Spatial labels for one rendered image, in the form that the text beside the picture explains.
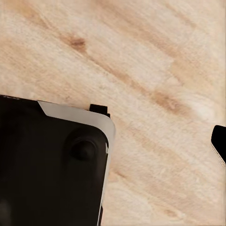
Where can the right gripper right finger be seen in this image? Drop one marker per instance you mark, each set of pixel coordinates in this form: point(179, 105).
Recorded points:
point(219, 140)

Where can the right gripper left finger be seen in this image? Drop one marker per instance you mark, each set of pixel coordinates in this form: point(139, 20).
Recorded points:
point(11, 141)

